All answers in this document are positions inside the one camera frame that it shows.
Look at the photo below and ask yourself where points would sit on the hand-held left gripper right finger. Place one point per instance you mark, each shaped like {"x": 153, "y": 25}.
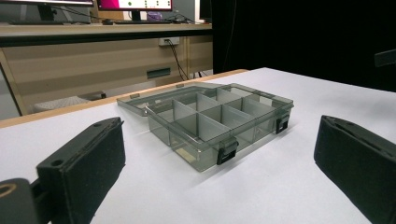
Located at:
{"x": 358, "y": 165}

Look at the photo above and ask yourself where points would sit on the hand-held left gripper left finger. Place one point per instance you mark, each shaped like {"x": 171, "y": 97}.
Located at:
{"x": 84, "y": 165}

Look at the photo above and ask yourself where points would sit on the grey transparent compartment box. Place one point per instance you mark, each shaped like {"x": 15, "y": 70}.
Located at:
{"x": 205, "y": 124}

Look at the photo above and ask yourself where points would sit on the wooden table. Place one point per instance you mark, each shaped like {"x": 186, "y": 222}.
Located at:
{"x": 93, "y": 104}

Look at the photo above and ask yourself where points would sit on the pale mesh object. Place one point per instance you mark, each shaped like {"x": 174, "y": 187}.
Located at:
{"x": 60, "y": 104}

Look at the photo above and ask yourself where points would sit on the white table board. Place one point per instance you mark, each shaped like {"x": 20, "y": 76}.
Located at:
{"x": 280, "y": 193}

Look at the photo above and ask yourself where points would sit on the wooden desk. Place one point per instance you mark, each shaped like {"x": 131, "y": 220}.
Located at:
{"x": 93, "y": 65}

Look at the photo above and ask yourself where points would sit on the black curtain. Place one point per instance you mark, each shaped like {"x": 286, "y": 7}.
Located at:
{"x": 295, "y": 37}

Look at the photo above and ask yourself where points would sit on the black keyboard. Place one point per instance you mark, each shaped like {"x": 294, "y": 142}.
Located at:
{"x": 49, "y": 22}

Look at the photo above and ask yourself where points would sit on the black monitor with stand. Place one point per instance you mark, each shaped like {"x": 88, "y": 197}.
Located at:
{"x": 46, "y": 9}

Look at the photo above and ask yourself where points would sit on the purple object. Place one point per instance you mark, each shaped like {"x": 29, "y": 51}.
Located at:
{"x": 154, "y": 16}

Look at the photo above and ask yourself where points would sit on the monitor with pink screen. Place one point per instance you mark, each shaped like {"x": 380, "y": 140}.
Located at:
{"x": 134, "y": 3}

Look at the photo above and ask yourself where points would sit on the dark monitor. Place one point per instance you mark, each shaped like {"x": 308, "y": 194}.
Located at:
{"x": 205, "y": 9}

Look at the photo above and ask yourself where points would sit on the white wall socket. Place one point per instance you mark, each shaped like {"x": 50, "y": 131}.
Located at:
{"x": 169, "y": 41}

